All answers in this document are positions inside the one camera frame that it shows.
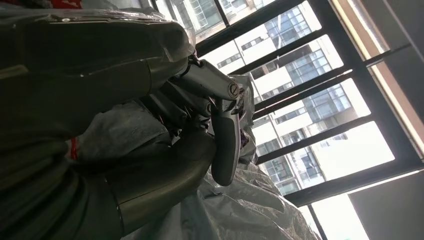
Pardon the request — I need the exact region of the grey plastic-wrapped package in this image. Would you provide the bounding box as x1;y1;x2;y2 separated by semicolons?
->
74;74;321;240

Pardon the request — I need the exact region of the red printed item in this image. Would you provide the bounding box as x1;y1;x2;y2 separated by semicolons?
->
49;0;83;10

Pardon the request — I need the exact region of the ribbed grey left arm sleeve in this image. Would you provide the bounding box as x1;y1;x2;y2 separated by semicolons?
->
0;145;84;240

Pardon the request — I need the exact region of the high-rise building outside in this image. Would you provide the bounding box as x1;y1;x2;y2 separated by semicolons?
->
155;0;396;197

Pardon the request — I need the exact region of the white panel board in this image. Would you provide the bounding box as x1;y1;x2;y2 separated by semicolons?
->
347;169;424;240

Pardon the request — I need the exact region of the black window frame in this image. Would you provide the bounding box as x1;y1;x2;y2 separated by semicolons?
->
149;0;424;240

